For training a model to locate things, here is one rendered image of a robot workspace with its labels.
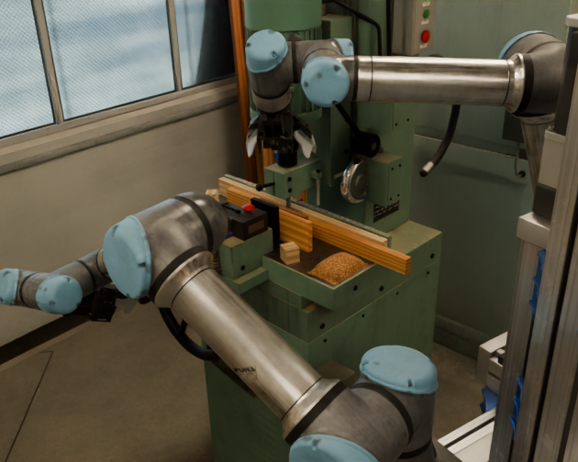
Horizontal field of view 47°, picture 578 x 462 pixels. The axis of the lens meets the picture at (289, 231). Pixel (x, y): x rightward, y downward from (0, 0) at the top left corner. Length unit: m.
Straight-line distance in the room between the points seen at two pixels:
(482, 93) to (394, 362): 0.45
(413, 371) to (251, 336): 0.24
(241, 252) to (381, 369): 0.65
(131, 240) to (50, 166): 1.80
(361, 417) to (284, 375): 0.12
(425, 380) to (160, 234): 0.44
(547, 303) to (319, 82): 0.47
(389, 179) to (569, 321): 0.85
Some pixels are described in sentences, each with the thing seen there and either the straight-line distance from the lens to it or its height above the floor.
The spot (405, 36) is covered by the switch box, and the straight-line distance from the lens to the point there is 1.72.
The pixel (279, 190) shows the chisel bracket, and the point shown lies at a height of 1.02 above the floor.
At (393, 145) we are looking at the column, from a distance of 1.84.
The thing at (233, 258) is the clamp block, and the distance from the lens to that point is 1.55.
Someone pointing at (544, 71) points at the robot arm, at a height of 1.42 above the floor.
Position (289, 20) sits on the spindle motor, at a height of 1.44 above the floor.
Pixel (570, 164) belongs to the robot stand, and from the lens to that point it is 0.88.
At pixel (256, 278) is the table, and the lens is 1.59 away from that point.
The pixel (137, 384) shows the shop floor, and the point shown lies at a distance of 2.71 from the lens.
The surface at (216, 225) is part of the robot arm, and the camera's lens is 1.07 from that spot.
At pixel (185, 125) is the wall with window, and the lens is 3.13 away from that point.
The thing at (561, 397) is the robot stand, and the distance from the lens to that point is 1.01.
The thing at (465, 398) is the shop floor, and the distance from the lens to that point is 2.62.
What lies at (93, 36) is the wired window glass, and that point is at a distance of 2.88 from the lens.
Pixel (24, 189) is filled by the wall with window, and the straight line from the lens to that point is 2.74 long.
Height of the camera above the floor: 1.67
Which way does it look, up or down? 27 degrees down
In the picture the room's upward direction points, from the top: 2 degrees counter-clockwise
